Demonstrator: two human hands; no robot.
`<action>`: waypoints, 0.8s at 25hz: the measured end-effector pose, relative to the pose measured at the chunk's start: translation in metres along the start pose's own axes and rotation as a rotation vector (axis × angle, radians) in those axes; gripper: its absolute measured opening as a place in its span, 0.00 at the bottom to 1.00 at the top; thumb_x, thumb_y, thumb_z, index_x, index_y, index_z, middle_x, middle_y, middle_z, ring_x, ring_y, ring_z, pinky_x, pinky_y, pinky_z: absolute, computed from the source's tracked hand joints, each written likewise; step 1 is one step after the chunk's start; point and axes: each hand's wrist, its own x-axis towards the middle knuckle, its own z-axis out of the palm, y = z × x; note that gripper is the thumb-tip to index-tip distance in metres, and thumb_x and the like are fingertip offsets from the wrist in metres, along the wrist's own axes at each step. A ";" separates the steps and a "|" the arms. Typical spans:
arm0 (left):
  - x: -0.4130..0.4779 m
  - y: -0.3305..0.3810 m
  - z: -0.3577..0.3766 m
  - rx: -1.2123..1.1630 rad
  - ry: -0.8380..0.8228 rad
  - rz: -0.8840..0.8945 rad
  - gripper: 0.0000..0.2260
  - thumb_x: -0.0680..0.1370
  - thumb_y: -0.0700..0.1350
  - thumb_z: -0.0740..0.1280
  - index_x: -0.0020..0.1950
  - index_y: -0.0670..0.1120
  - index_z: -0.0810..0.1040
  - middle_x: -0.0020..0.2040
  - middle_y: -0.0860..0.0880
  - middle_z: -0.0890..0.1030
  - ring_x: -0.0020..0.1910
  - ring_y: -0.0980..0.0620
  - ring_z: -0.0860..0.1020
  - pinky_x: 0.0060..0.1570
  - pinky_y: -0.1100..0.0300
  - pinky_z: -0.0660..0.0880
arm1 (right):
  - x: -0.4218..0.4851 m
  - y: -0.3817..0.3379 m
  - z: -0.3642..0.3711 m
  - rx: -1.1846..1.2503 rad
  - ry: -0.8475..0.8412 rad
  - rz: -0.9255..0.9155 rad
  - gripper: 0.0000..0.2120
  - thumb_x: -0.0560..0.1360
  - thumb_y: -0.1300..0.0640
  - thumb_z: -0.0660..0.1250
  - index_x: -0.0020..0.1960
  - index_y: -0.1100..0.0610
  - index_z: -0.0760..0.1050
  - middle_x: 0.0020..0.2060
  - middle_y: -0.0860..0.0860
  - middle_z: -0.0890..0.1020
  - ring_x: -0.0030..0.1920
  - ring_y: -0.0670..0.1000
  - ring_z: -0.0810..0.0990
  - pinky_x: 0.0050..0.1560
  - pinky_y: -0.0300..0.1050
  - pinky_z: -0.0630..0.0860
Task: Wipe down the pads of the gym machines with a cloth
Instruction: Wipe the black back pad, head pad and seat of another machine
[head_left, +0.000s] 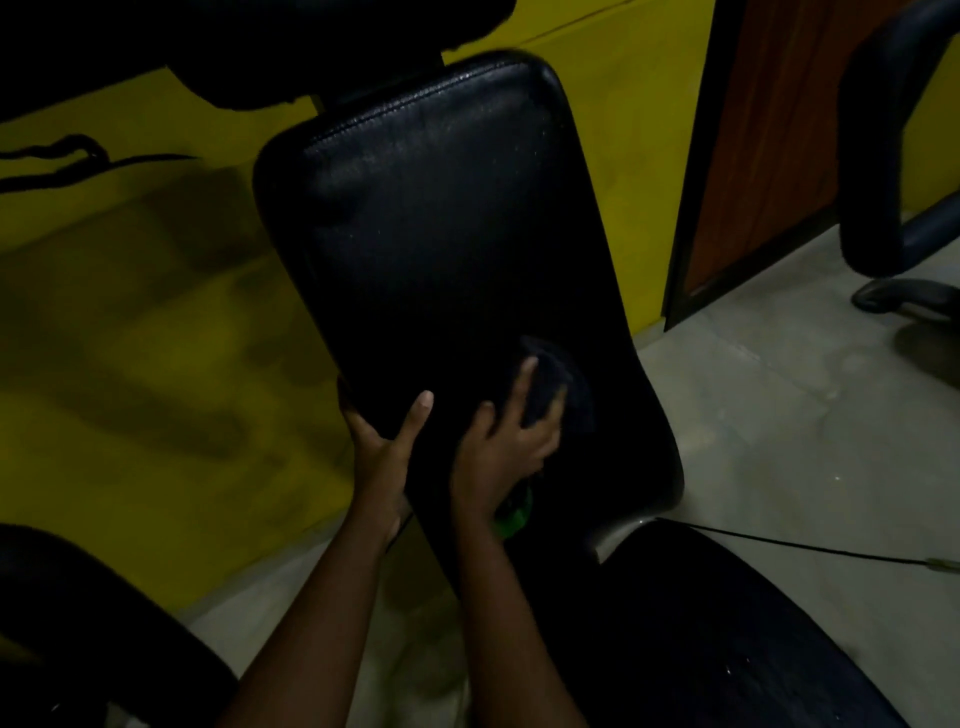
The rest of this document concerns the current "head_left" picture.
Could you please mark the person's right hand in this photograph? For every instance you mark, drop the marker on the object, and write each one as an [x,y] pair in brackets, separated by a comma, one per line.
[495,457]

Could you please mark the person's left hand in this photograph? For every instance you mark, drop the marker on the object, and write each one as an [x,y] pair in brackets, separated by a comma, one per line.
[382,472]

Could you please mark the dark grey green cloth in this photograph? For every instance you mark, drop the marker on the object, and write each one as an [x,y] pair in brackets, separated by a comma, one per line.
[555,375]

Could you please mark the person's right forearm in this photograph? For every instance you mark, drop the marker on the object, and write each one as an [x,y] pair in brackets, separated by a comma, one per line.
[510,637]

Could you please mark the person's left forearm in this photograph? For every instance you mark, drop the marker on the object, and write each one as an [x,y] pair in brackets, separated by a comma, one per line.
[315,637]

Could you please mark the brown wooden door panel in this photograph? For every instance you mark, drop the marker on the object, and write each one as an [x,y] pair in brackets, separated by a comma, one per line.
[772,135]

